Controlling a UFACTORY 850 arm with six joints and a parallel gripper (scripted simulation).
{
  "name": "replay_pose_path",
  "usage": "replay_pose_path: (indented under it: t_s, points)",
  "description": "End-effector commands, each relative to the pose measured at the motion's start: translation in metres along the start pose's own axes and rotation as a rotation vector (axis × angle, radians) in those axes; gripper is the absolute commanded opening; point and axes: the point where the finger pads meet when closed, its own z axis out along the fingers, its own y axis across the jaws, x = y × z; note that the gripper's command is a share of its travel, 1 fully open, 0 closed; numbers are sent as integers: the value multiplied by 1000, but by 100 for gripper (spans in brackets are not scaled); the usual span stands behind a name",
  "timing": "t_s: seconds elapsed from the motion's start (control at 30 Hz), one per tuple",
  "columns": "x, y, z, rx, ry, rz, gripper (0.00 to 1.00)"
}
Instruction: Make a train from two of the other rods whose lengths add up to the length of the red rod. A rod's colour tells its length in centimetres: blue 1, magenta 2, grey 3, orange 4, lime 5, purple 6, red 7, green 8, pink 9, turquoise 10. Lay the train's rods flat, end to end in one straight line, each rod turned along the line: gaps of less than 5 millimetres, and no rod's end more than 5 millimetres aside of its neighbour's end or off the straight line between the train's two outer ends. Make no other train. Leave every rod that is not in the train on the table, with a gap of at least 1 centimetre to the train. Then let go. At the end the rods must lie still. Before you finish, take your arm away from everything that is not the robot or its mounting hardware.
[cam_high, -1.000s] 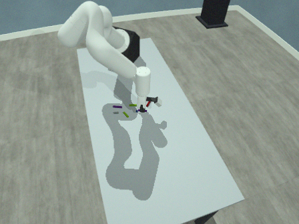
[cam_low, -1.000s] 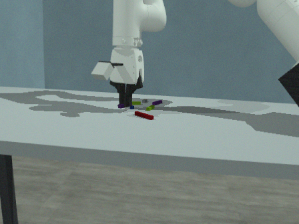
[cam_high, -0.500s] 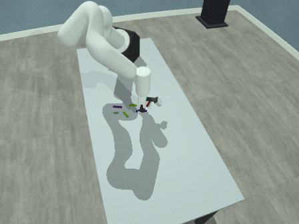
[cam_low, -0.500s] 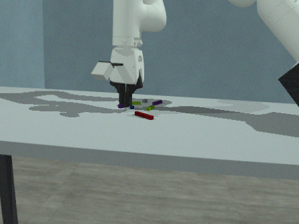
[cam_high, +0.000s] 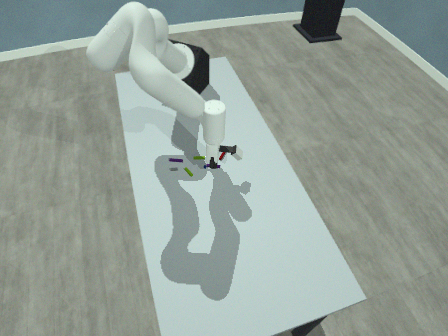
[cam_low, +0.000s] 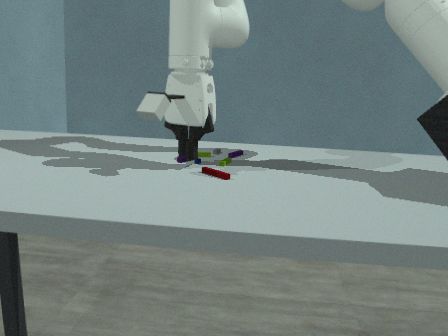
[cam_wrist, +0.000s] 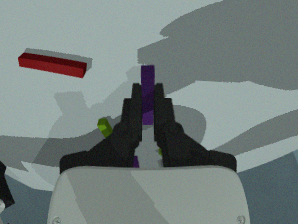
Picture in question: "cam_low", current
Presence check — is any purple rod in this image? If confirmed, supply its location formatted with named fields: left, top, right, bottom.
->
left=177, top=155, right=187, bottom=163
left=228, top=150, right=243, bottom=158

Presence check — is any red rod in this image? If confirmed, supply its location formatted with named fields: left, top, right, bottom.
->
left=202, top=167, right=230, bottom=180

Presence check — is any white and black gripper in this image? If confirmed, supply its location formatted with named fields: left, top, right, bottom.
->
left=164, top=72, right=216, bottom=161

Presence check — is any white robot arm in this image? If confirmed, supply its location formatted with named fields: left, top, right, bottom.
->
left=137, top=0, right=448, bottom=121

